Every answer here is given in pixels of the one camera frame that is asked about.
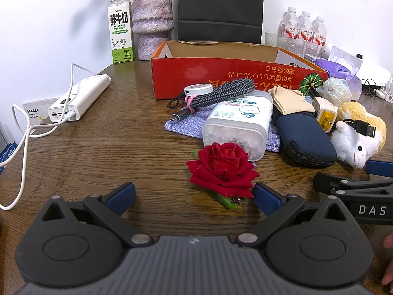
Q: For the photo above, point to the clear cotton swab box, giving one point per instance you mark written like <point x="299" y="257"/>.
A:
<point x="239" y="119"/>

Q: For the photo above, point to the navy glasses case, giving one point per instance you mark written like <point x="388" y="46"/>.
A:
<point x="307" y="141"/>

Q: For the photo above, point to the wooden desk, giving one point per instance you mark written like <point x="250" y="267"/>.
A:
<point x="122" y="147"/>

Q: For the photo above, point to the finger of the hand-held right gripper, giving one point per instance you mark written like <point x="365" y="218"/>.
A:
<point x="325" y="181"/>
<point x="380" y="168"/>

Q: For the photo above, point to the blue packets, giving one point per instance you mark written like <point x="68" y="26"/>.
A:
<point x="6" y="155"/>

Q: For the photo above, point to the white flat device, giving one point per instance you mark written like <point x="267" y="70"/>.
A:
<point x="374" y="73"/>

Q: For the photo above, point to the white power bank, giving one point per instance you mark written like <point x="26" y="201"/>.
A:
<point x="79" y="96"/>

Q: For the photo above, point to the white and green milk carton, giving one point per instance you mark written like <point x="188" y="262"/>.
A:
<point x="121" y="30"/>

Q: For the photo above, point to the white and yellow plush sheep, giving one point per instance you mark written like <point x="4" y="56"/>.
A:
<point x="350" y="144"/>

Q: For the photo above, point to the white and yellow charger plug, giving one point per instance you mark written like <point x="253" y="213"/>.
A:
<point x="324" y="110"/>

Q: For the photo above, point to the white printed card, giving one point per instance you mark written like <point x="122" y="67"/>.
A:
<point x="33" y="110"/>

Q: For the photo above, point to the red cardboard box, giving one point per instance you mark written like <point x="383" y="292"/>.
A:
<point x="199" y="73"/>

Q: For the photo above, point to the clear plastic container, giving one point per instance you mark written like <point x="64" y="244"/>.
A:
<point x="270" y="40"/>

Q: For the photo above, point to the red artificial rose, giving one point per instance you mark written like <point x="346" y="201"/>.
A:
<point x="222" y="163"/>

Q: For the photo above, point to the clear ball with green leaf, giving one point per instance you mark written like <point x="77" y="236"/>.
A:
<point x="336" y="90"/>

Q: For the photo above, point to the person's right hand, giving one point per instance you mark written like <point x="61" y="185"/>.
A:
<point x="389" y="273"/>

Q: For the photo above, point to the purple woven cloth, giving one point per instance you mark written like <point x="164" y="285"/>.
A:
<point x="187" y="124"/>

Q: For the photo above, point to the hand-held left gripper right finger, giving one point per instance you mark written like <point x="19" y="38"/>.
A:
<point x="266" y="199"/>

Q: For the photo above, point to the purple tissue box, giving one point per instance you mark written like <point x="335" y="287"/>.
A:
<point x="337" y="67"/>

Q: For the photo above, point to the purple textured vase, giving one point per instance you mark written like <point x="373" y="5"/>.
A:
<point x="152" y="21"/>

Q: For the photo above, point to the black paper bag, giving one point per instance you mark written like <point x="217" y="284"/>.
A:
<point x="221" y="6"/>

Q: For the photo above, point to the clear water bottle red label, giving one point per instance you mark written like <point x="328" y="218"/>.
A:
<point x="319" y="35"/>
<point x="305" y="32"/>
<point x="288" y="27"/>

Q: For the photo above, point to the small white adapter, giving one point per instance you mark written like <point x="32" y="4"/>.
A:
<point x="381" y="92"/>

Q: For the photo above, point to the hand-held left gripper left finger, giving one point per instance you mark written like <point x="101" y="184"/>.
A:
<point x="122" y="194"/>

